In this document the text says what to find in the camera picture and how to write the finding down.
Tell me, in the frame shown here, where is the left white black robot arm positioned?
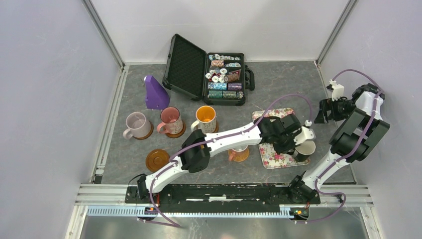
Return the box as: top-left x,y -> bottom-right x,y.
137,114 -> 306,203

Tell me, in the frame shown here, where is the black mug cream inside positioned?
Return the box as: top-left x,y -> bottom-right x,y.
292,141 -> 316,162

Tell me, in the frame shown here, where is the pink ceramic mug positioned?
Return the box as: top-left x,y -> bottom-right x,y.
157,107 -> 183,134

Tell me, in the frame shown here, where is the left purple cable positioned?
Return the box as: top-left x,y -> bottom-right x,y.
145,94 -> 315,228

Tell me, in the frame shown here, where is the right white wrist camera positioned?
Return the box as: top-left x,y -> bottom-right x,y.
326,79 -> 344,101

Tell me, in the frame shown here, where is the lavender ceramic mug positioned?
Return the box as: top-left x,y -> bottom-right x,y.
122,112 -> 150,140

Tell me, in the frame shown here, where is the purple cable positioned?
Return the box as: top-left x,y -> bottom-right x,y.
292,69 -> 385,225
145,94 -> 315,228

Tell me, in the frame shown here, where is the woven rattan round coaster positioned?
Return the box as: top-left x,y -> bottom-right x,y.
227,148 -> 250,163

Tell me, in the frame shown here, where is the black poker chip case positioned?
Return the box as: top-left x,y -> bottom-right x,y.
162,34 -> 255,106

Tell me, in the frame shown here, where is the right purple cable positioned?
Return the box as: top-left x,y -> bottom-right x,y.
292,69 -> 385,225

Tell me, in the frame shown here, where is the brown wooden coaster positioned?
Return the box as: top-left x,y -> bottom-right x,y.
134,122 -> 154,140
165,121 -> 186,138
145,149 -> 170,172

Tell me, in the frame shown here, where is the floral rectangular tray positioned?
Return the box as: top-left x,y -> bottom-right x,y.
258,108 -> 311,169

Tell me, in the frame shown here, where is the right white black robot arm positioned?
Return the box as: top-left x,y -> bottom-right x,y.
287,83 -> 390,203

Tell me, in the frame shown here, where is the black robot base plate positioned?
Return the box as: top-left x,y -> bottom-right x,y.
124,183 -> 321,214

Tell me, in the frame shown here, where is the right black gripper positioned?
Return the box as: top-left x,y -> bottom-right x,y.
314,97 -> 357,124

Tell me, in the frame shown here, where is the purple plastic wedge stand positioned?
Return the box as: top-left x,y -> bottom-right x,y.
144,75 -> 170,110

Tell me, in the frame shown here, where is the floral mug orange inside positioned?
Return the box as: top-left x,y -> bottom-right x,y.
190,106 -> 217,133

